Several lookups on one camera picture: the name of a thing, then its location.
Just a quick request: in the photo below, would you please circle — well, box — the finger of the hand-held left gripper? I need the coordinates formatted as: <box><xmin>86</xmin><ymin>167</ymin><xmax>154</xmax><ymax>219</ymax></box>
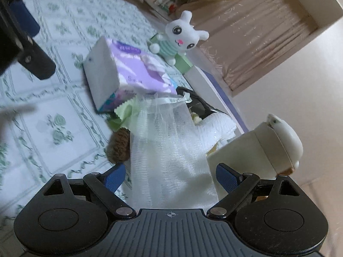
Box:
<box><xmin>0</xmin><ymin>8</ymin><xmax>57</xmax><ymax>80</ymax></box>
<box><xmin>0</xmin><ymin>0</ymin><xmax>41</xmax><ymax>36</ymax></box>

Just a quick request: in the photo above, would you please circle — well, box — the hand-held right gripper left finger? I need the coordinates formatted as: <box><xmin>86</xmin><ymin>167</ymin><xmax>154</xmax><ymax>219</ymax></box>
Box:
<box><xmin>43</xmin><ymin>163</ymin><xmax>136</xmax><ymax>220</ymax></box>

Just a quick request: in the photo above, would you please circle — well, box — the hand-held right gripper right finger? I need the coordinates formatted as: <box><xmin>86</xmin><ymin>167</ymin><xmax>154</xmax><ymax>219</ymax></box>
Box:
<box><xmin>206</xmin><ymin>163</ymin><xmax>302</xmax><ymax>219</ymax></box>

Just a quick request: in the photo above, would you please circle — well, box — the brown fuzzy plush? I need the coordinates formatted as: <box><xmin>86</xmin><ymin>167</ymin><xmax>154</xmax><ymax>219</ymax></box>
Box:
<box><xmin>105</xmin><ymin>128</ymin><xmax>132</xmax><ymax>164</ymax></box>

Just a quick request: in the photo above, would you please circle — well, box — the doll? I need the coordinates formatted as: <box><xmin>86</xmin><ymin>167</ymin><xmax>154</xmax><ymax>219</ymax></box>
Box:
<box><xmin>130</xmin><ymin>92</ymin><xmax>219</xmax><ymax>209</ymax></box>

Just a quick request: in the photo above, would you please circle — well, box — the light green cloth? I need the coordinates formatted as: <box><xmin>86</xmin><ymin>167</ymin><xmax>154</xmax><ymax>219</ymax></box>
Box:
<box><xmin>107</xmin><ymin>98</ymin><xmax>142</xmax><ymax>137</ymax></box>

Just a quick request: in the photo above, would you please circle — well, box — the black eye mask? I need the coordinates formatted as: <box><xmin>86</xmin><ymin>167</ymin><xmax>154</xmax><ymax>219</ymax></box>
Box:
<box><xmin>175</xmin><ymin>86</ymin><xmax>228</xmax><ymax>125</ymax></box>

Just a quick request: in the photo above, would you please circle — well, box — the green floral bed sheet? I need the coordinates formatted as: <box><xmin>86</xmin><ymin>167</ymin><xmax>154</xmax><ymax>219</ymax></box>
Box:
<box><xmin>0</xmin><ymin>0</ymin><xmax>188</xmax><ymax>236</ymax></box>

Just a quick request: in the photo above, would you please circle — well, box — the cream thermos bottle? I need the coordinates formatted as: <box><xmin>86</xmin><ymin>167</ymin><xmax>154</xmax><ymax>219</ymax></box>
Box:
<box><xmin>206</xmin><ymin>113</ymin><xmax>304</xmax><ymax>201</ymax></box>

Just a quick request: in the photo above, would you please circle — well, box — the white and purple flat box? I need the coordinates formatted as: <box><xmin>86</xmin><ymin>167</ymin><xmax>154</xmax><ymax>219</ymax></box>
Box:
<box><xmin>185</xmin><ymin>66</ymin><xmax>250</xmax><ymax>134</ymax></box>

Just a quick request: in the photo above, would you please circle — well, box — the purple tissue pack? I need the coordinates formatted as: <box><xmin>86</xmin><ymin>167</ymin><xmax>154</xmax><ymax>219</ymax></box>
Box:
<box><xmin>82</xmin><ymin>37</ymin><xmax>179</xmax><ymax>113</ymax></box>

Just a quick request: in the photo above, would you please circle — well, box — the light green box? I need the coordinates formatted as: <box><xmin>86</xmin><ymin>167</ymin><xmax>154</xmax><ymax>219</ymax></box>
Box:
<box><xmin>150</xmin><ymin>33</ymin><xmax>197</xmax><ymax>75</ymax></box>

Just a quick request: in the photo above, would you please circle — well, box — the white rabbit plush toy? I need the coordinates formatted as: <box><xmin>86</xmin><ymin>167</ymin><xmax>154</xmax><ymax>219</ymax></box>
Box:
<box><xmin>149</xmin><ymin>10</ymin><xmax>210</xmax><ymax>65</ymax></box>

